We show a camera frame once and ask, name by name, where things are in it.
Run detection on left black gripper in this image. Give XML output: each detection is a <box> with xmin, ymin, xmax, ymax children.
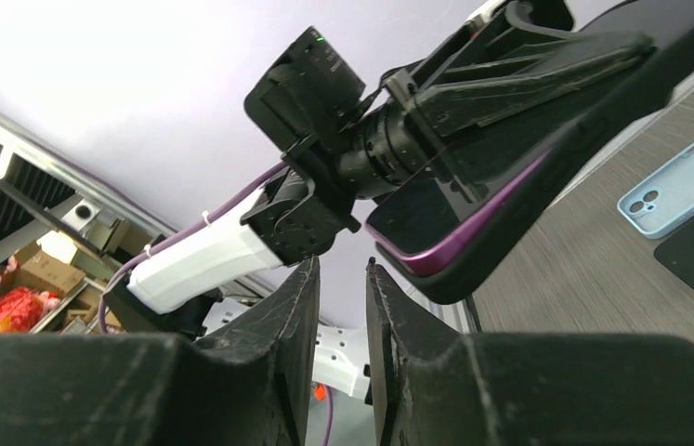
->
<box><xmin>383</xmin><ymin>1</ymin><xmax>652</xmax><ymax>181</ymax></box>

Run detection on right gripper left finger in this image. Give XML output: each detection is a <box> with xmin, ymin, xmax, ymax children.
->
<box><xmin>0</xmin><ymin>257</ymin><xmax>320</xmax><ymax>445</ymax></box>

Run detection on cardboard box outside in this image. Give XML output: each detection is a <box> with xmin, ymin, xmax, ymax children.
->
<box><xmin>0</xmin><ymin>242</ymin><xmax>85</xmax><ymax>298</ymax></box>

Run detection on purple edged bare phone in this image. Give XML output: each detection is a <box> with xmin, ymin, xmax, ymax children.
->
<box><xmin>366</xmin><ymin>151</ymin><xmax>549</xmax><ymax>277</ymax></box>

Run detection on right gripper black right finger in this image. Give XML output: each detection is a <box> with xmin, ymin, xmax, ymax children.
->
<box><xmin>366</xmin><ymin>261</ymin><xmax>694</xmax><ymax>445</ymax></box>

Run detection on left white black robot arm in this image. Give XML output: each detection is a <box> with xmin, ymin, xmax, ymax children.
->
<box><xmin>97</xmin><ymin>2</ymin><xmax>649</xmax><ymax>338</ymax></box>

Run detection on red snack bag outside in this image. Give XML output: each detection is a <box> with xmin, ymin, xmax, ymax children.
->
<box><xmin>0</xmin><ymin>287</ymin><xmax>60</xmax><ymax>333</ymax></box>

